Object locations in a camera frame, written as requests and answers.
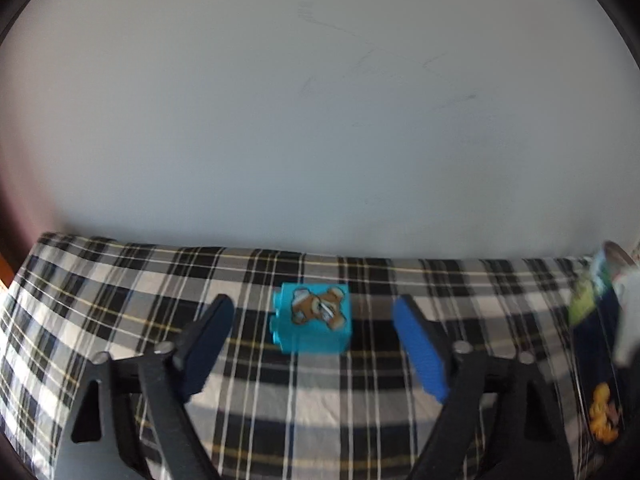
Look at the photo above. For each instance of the green packet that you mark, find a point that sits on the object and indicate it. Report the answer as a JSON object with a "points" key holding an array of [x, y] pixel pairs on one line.
{"points": [[585, 302]]}

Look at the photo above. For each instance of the wooden door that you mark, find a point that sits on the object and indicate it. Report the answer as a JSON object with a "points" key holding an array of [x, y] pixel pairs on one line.
{"points": [[5, 270]]}

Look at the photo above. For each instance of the round dark blue cookie tin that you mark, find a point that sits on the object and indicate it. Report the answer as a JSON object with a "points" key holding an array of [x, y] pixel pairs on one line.
{"points": [[597, 360]]}

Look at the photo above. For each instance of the teal toy block bear print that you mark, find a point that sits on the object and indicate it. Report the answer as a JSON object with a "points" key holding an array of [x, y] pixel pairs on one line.
{"points": [[312, 320]]}

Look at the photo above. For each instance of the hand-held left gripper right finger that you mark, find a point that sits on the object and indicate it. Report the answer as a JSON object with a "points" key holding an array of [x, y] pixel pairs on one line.
{"points": [[420, 352]]}

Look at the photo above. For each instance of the black and white plaid sheet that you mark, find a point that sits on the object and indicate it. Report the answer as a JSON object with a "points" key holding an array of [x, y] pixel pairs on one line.
{"points": [[310, 410]]}

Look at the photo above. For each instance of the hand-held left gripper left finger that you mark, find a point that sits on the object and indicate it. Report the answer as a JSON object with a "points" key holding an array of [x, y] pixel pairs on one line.
{"points": [[205, 355]]}

